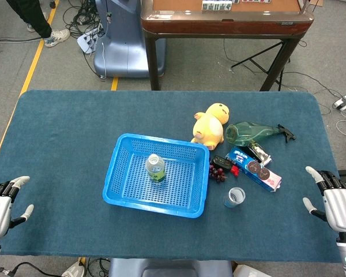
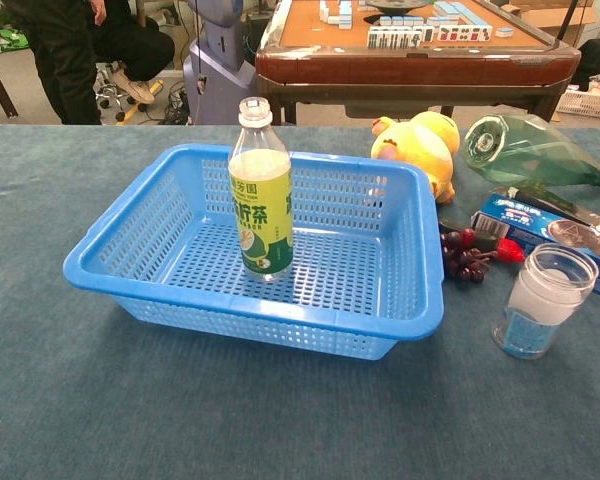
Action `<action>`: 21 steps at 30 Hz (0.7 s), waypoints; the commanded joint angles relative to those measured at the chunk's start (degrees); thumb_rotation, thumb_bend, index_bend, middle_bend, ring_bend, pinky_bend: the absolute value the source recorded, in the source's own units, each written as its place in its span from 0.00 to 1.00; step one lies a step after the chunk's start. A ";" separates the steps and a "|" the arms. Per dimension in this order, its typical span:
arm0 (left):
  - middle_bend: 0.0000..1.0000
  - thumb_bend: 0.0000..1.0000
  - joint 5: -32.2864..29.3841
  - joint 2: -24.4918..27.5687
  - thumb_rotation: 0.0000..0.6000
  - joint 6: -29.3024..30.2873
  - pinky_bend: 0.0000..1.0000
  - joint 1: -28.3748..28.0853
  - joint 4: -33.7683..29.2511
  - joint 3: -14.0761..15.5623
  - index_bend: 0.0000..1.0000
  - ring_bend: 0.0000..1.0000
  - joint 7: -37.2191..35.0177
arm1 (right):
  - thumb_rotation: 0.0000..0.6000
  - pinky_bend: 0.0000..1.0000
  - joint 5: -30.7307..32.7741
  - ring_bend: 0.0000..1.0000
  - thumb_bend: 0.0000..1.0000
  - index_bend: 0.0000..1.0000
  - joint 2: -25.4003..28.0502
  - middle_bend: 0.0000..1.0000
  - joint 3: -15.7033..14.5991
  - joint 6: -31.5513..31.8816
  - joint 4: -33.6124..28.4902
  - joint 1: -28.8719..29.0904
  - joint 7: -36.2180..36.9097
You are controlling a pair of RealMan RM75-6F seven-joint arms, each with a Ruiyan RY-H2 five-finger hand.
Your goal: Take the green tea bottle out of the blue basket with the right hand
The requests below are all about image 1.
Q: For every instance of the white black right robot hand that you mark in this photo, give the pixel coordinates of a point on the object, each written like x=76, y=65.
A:
x=338, y=206

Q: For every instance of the clear bottle with green label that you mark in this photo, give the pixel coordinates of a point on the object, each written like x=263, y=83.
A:
x=155, y=168

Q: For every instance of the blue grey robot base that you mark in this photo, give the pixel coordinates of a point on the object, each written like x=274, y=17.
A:
x=124, y=46

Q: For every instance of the blue plastic mesh basket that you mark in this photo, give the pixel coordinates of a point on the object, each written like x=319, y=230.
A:
x=132, y=187

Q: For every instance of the blue pink cookie box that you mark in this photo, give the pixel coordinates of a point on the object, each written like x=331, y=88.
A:
x=256, y=170

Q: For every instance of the black white snack packet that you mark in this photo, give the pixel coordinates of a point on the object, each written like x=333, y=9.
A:
x=261, y=153

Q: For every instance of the white shoe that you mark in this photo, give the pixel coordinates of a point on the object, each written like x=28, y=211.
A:
x=75, y=270

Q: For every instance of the clear jar with blue label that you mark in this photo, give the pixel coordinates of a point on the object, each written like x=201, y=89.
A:
x=233, y=199

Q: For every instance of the small red toy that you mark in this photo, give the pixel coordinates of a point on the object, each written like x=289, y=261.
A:
x=235, y=170

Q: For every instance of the teal table cloth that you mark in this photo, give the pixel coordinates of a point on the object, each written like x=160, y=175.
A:
x=75, y=130

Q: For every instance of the green transparent spray bottle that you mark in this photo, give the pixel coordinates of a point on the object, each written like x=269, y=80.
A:
x=245, y=132

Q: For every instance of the black car key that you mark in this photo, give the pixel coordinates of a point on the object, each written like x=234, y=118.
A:
x=220, y=161

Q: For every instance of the dark purple fake grapes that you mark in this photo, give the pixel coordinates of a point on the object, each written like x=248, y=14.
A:
x=216, y=173

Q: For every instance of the yellow plush duck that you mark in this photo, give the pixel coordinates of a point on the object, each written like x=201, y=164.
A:
x=209, y=128

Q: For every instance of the grey blue robot torso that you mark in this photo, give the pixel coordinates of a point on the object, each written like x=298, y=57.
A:
x=167, y=268

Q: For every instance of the white sneaker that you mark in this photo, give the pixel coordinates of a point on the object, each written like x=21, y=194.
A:
x=57, y=37

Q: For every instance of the person in black trousers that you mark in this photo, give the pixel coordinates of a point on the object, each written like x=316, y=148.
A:
x=31, y=14

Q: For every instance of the cardboard box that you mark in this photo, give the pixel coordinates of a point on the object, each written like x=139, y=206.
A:
x=317, y=3

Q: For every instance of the brown mahjong table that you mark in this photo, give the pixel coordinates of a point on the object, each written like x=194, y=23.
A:
x=225, y=24

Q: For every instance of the row of mahjong tiles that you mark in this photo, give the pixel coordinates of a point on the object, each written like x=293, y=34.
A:
x=216, y=5

